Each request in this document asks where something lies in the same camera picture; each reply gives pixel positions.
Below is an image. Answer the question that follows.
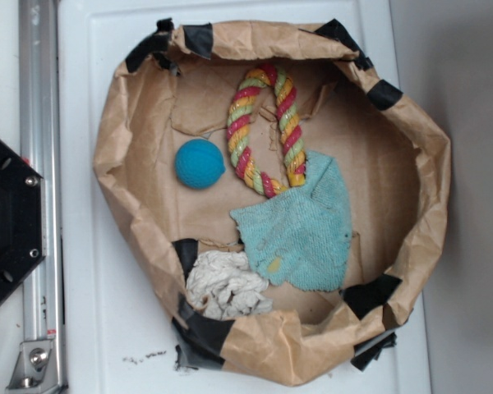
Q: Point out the light blue terry cloth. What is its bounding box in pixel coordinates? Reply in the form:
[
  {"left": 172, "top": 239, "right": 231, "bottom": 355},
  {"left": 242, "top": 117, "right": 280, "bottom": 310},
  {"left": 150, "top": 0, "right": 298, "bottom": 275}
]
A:
[{"left": 230, "top": 151, "right": 352, "bottom": 291}]

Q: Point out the blue rubber ball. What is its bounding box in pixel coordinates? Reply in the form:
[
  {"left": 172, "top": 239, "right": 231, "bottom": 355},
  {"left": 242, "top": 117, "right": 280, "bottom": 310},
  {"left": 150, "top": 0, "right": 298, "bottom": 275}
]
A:
[{"left": 175, "top": 140, "right": 225, "bottom": 190}]

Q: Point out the crumpled white paper towel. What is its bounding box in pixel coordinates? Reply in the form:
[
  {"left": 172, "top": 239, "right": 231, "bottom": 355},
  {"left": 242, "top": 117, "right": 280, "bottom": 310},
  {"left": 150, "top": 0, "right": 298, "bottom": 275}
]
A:
[{"left": 187, "top": 250, "right": 273, "bottom": 320}]

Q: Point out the brown paper bag bin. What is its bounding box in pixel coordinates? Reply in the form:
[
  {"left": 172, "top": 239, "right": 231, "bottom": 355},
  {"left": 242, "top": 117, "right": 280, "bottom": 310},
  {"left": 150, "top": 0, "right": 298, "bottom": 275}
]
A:
[{"left": 94, "top": 20, "right": 451, "bottom": 386}]

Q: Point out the white tray base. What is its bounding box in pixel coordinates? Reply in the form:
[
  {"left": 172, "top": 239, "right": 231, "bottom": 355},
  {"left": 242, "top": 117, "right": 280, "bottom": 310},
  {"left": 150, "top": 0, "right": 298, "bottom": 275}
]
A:
[{"left": 56, "top": 0, "right": 433, "bottom": 394}]

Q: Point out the multicolour rope ring toy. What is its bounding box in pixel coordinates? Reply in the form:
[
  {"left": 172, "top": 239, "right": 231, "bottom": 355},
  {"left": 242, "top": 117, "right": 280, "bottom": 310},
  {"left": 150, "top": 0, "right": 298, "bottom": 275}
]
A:
[{"left": 227, "top": 63, "right": 306, "bottom": 199}]

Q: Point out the black hexagonal mount plate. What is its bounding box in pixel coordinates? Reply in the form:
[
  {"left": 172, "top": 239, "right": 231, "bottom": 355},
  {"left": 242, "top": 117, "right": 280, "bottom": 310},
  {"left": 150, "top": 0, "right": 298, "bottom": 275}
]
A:
[{"left": 0, "top": 140, "right": 44, "bottom": 306}]

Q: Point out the aluminium extrusion rail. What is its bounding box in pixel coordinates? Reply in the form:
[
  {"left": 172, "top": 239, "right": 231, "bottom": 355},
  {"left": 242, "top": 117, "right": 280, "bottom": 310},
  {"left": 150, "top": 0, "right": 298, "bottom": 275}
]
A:
[{"left": 19, "top": 1, "right": 67, "bottom": 393}]

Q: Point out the metal corner bracket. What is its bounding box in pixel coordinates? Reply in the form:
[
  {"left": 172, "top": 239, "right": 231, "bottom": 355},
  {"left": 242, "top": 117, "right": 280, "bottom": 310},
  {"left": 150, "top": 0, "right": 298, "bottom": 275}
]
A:
[{"left": 4, "top": 339, "right": 61, "bottom": 394}]

